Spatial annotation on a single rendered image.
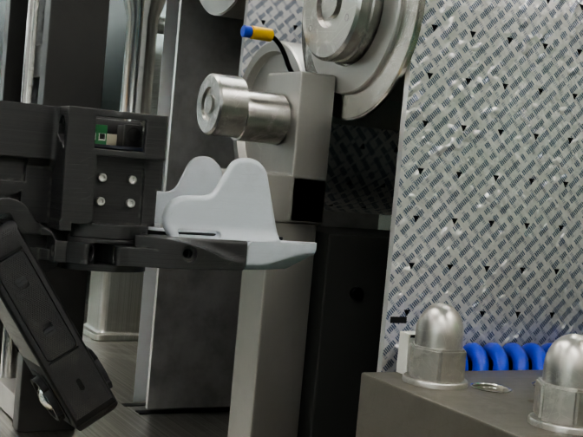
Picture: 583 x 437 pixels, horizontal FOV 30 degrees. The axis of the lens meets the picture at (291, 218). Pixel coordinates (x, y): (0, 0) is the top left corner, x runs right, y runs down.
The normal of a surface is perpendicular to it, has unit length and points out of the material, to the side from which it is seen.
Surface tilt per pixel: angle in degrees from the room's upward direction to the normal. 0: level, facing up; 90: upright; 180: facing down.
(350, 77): 90
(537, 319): 90
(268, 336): 90
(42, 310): 87
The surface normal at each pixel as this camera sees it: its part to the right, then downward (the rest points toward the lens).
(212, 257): 0.66, 0.07
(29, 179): 0.47, 0.07
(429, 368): -0.53, 0.00
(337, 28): -0.88, -0.06
